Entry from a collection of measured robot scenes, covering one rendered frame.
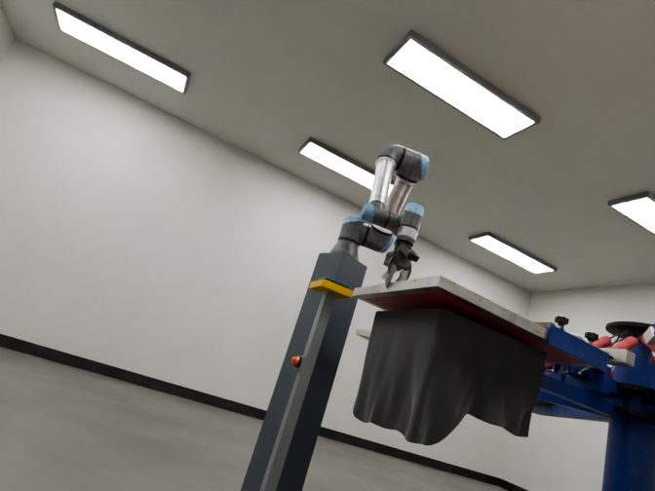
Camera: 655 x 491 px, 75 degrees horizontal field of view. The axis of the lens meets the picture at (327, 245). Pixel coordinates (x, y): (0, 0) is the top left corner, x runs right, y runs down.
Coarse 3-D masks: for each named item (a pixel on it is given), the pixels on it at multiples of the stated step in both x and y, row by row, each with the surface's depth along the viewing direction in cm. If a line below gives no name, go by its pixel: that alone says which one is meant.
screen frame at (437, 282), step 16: (368, 288) 174; (384, 288) 162; (400, 288) 152; (416, 288) 143; (432, 288) 137; (448, 288) 134; (464, 288) 137; (480, 304) 138; (496, 304) 141; (512, 320) 143; (528, 320) 146; (544, 336) 147
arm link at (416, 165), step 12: (408, 156) 198; (420, 156) 199; (396, 168) 201; (408, 168) 199; (420, 168) 199; (396, 180) 207; (408, 180) 201; (420, 180) 205; (396, 192) 206; (408, 192) 207; (396, 204) 208; (372, 228) 216; (372, 240) 215; (384, 240) 215
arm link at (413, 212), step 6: (408, 204) 171; (414, 204) 170; (408, 210) 169; (414, 210) 168; (420, 210) 169; (402, 216) 172; (408, 216) 168; (414, 216) 168; (420, 216) 169; (402, 222) 169; (408, 222) 167; (414, 222) 167; (420, 222) 170; (414, 228) 167
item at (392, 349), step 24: (384, 312) 173; (408, 312) 157; (432, 312) 145; (384, 336) 166; (408, 336) 151; (432, 336) 140; (384, 360) 160; (408, 360) 147; (432, 360) 136; (360, 384) 170; (384, 384) 154; (408, 384) 144; (360, 408) 163; (384, 408) 149; (408, 408) 140; (408, 432) 132
